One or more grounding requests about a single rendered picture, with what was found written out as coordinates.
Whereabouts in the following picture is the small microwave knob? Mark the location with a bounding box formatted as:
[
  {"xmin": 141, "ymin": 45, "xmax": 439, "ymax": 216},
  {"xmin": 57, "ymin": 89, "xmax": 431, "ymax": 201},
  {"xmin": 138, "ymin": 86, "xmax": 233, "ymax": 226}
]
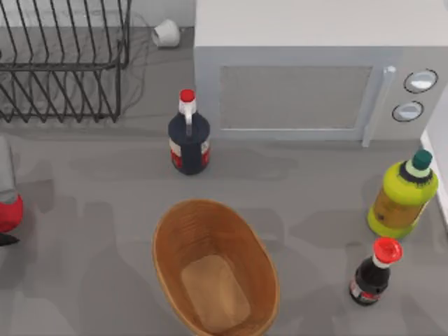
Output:
[{"xmin": 391, "ymin": 100, "xmax": 425, "ymax": 123}]

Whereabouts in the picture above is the microwave door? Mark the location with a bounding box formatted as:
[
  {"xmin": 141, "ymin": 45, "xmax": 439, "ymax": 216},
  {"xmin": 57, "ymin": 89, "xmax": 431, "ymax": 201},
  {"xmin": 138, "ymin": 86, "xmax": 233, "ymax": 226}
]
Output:
[{"xmin": 194, "ymin": 46, "xmax": 377, "ymax": 142}]

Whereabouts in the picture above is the brown wicker basket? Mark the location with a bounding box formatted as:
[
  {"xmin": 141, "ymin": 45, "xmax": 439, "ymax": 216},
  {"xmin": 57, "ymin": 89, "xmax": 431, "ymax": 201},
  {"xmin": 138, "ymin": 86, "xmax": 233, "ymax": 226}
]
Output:
[{"xmin": 151, "ymin": 199, "xmax": 281, "ymax": 336}]

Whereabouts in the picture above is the black wire dish rack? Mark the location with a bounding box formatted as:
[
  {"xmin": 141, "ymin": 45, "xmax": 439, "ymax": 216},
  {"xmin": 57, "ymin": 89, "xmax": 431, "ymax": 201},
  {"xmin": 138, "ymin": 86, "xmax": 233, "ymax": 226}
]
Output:
[{"xmin": 0, "ymin": 0, "xmax": 133, "ymax": 124}]

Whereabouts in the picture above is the dark jug bottle with handle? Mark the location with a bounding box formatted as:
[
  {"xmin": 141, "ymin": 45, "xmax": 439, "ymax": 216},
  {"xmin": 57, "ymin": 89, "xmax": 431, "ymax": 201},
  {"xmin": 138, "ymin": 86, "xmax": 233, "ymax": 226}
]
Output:
[{"xmin": 167, "ymin": 88, "xmax": 211, "ymax": 176}]

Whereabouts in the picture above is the small dark bottle red cap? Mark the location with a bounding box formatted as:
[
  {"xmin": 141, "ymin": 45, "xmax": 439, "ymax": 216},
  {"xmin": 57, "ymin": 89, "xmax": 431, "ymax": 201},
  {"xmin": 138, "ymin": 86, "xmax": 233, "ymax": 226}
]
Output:
[{"xmin": 349, "ymin": 237, "xmax": 404, "ymax": 307}]

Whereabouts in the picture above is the microwave door handle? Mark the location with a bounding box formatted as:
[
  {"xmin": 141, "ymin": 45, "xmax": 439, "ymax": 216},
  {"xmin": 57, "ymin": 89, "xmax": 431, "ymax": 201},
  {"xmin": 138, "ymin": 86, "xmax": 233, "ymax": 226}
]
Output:
[{"xmin": 361, "ymin": 65, "xmax": 398, "ymax": 148}]

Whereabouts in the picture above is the yellow-green bottle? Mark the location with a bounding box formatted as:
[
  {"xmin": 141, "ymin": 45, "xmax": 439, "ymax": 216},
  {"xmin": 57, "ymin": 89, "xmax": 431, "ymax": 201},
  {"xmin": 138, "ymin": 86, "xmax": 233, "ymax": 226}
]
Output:
[{"xmin": 367, "ymin": 148, "xmax": 440, "ymax": 240}]

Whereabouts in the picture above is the pale microwave oven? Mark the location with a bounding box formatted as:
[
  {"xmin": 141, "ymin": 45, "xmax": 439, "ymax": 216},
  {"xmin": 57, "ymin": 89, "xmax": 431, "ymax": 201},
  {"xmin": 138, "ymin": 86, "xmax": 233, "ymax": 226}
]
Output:
[{"xmin": 193, "ymin": 0, "xmax": 448, "ymax": 148}]

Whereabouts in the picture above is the white cup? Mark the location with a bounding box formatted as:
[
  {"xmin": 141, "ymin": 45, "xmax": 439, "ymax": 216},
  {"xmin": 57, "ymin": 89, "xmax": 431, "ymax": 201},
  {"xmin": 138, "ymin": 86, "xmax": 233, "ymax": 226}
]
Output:
[{"xmin": 151, "ymin": 18, "xmax": 181, "ymax": 48}]

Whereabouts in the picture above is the large microwave knob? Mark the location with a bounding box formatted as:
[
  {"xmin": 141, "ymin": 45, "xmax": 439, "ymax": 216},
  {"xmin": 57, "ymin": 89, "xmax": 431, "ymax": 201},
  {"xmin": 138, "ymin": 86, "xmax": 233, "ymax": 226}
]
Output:
[{"xmin": 403, "ymin": 69, "xmax": 439, "ymax": 94}]

